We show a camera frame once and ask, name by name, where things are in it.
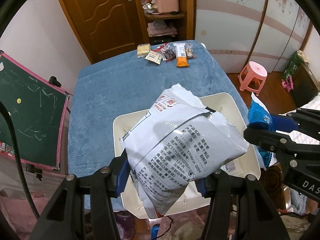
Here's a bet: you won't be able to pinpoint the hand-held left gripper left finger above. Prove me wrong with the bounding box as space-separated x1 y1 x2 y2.
29 150 131 240

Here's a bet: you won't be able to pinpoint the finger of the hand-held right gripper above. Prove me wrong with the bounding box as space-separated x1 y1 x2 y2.
269 107 320 132
243 126 298 157

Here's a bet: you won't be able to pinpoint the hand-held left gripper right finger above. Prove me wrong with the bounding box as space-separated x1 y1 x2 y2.
199 169 292 240

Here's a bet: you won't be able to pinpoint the blue snack packet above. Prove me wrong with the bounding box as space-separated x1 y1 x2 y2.
247 92 275 168

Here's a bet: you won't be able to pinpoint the grey white snack bag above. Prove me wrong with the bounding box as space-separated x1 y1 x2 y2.
120 83 249 218

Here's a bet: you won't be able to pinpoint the white plastic tray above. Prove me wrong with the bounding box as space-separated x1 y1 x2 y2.
112 92 262 219

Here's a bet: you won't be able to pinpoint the brown wooden bedpost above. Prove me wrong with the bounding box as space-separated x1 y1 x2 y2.
260 162 288 213

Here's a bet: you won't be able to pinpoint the pink toy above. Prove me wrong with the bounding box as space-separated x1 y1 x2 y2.
281 76 295 93

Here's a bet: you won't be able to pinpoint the dark wooden cabinet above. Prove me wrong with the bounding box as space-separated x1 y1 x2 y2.
291 62 320 108

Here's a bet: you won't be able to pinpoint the purple plastic container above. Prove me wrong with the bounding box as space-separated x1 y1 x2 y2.
114 211 137 240

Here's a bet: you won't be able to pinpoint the pink plastic stool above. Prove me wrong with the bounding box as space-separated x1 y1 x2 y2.
238 61 268 95

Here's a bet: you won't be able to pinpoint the green box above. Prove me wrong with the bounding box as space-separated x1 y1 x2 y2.
282 51 309 81

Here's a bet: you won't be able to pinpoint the blue fluffy table cover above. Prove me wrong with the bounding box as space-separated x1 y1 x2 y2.
67 40 248 214

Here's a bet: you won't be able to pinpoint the floral sliding wardrobe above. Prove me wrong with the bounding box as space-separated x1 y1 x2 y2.
194 0 320 75

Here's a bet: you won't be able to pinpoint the clear mixed nuts packet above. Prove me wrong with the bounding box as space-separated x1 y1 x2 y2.
184 43 197 59

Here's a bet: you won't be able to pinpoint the pink cloth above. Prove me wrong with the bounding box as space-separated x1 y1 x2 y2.
0 189 39 240

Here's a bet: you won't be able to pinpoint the white orange bar packet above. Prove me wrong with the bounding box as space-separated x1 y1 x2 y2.
174 42 190 68

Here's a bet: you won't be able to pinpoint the pink framed chalkboard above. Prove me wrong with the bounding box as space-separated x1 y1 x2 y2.
0 50 73 172

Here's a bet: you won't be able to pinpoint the red clear dried fruit packet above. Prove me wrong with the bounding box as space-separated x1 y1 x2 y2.
157 43 177 62

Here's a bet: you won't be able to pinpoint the white labelled sachet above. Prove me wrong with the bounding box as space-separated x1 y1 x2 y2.
145 50 162 64

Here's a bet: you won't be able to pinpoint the clear box of yellow cakes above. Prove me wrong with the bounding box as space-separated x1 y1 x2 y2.
137 44 151 57

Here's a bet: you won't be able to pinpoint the wooden corner shelf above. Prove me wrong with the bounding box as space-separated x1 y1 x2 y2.
132 0 197 46

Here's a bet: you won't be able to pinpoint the folded pink clothes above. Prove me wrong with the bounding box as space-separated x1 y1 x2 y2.
147 20 178 37

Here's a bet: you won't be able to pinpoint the brown wooden door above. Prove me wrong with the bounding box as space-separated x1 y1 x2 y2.
51 0 150 64

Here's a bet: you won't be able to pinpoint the shiny crumpled wrappers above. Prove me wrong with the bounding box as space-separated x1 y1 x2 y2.
141 0 158 15

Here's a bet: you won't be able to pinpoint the thin black cable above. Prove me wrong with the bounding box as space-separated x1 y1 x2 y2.
151 216 173 240

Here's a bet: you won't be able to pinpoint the thick black cable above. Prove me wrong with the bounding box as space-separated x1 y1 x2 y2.
0 102 40 218

